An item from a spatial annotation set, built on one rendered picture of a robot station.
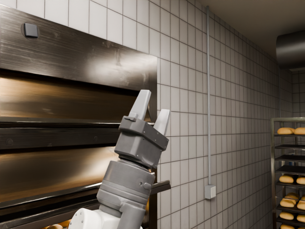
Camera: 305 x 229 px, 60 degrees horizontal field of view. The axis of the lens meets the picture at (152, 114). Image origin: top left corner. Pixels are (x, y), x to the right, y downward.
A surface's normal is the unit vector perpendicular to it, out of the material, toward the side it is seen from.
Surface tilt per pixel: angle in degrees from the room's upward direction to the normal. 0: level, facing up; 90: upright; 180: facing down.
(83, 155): 70
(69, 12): 90
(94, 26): 90
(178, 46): 90
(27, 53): 90
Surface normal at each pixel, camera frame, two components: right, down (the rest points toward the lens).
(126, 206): -0.67, -0.44
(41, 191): 0.73, -0.37
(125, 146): -0.50, -0.43
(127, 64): 0.77, -0.04
